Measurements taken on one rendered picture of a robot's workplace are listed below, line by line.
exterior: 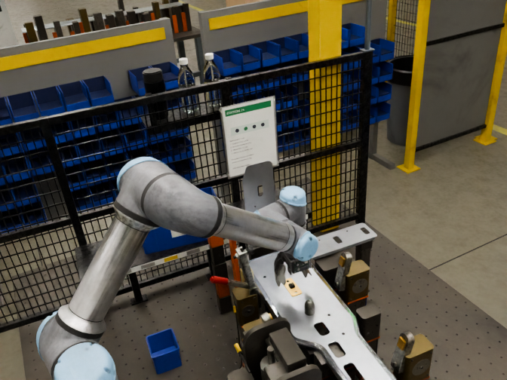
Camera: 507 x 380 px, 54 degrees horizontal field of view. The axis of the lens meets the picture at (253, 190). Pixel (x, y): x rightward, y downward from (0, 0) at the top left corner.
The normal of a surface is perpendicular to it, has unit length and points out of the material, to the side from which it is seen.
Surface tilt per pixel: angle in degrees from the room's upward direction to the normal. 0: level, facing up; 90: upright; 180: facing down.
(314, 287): 0
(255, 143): 90
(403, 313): 0
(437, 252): 0
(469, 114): 90
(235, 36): 90
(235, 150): 90
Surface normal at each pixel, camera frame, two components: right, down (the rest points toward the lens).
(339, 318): -0.07, -0.85
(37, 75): 0.45, 0.43
